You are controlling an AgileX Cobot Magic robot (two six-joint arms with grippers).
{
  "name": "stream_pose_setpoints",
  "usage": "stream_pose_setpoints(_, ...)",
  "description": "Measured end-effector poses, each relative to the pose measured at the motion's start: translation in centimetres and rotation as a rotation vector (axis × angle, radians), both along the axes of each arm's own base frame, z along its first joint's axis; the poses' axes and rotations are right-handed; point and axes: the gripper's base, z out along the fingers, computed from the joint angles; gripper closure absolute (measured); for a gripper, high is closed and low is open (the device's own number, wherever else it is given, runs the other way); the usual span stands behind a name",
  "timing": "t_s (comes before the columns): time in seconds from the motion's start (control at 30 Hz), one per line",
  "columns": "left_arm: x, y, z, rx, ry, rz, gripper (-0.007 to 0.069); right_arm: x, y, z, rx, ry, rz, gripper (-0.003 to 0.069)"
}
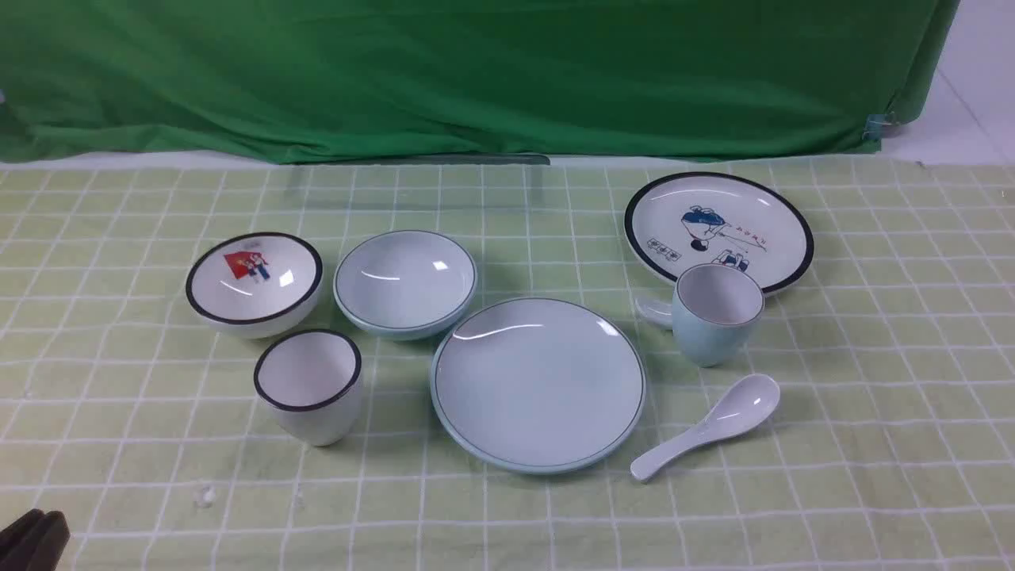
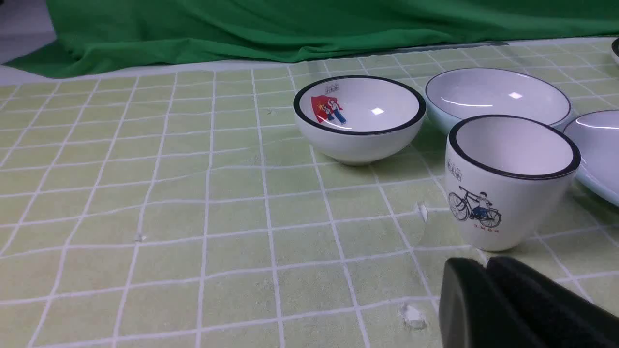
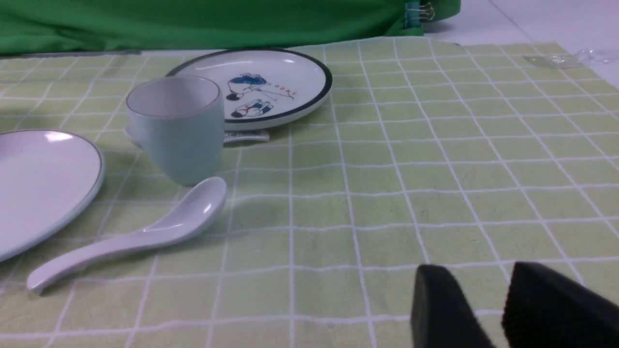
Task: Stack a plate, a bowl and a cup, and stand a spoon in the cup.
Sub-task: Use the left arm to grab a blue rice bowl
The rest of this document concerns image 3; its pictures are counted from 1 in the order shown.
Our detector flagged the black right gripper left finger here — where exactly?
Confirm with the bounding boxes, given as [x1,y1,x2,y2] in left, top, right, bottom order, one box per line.
[411,264,494,348]

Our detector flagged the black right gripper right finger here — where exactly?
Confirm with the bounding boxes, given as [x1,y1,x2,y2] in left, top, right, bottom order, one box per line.
[501,261,619,348]

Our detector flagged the light blue ceramic spoon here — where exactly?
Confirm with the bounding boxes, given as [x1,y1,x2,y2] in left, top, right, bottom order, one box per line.
[26,177,227,294]

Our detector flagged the light blue cup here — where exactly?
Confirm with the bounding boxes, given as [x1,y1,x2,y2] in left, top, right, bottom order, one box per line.
[125,75,225,187]

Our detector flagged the green checkered tablecloth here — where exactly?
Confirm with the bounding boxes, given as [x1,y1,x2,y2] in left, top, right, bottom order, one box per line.
[0,38,619,348]

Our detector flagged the clear adhesive tape piece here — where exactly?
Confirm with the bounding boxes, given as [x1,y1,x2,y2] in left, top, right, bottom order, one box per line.
[522,49,612,69]

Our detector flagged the white printed ceramic spoon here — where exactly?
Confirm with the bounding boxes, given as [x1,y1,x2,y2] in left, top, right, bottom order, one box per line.
[123,125,270,148]

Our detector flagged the black-rimmed cartoon plate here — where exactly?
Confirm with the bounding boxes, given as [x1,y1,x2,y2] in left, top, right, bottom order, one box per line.
[169,48,333,131]

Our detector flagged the teal binder clip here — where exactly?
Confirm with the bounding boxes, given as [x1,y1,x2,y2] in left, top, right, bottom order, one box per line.
[404,0,435,29]

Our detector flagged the light blue large plate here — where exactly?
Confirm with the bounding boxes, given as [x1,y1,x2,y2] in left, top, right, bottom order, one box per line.
[0,130,106,261]

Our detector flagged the green backdrop cloth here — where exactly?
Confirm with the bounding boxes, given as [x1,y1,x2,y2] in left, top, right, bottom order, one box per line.
[0,0,461,57]

